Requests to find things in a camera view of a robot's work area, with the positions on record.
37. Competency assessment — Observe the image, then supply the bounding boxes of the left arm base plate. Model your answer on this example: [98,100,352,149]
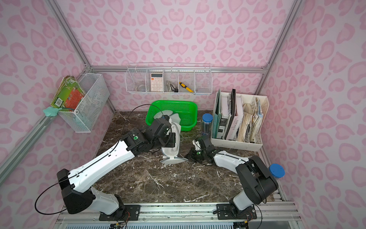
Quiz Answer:
[99,204,141,221]

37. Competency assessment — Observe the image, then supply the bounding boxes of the beige papers in organizer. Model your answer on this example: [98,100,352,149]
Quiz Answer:
[236,97,264,144]

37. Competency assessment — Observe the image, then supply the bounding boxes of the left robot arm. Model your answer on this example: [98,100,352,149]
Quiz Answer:
[57,111,181,219]

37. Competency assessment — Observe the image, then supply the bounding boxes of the white calculator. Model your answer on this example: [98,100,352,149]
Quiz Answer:
[150,73,164,92]

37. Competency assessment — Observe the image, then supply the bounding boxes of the white mesh bag in basket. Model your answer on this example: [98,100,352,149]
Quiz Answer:
[153,110,181,124]

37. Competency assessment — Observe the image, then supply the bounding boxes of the mint green star hook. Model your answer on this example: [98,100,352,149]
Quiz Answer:
[43,106,62,117]

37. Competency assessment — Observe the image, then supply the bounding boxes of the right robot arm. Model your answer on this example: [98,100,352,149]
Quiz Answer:
[188,135,285,219]

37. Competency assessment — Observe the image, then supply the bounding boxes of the round metal tin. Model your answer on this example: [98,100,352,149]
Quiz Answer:
[136,84,146,92]

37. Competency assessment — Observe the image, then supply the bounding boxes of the white file organizer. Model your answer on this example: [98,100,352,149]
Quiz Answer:
[211,90,269,152]

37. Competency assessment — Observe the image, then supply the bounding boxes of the yellow black utility knife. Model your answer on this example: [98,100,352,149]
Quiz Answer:
[179,82,193,93]

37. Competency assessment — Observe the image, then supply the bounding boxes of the white book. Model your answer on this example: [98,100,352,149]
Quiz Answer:
[227,96,244,140]

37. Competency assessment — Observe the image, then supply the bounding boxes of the white mesh laundry bag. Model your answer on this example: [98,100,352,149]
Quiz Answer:
[160,121,188,165]

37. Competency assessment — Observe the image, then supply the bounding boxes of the pencil tube blue lid standing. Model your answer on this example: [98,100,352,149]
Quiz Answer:
[202,113,213,135]

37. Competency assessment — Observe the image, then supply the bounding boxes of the green red booklet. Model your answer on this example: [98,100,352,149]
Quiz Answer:
[51,75,86,111]

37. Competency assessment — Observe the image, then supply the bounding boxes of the pencil tube blue lid lying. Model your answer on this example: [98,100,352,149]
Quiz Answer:
[269,164,286,179]

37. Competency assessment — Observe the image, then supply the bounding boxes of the green plastic basket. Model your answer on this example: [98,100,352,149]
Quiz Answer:
[145,100,198,132]

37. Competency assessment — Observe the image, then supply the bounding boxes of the black binder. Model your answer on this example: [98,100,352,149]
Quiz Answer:
[226,88,236,133]

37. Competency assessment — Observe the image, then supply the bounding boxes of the white wire shelf back wall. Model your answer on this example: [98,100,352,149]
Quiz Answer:
[125,65,213,95]

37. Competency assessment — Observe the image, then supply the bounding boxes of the metal clips in shelf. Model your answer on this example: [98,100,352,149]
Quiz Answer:
[166,81,179,93]

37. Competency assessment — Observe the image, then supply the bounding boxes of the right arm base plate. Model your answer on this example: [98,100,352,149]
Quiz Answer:
[213,203,257,220]

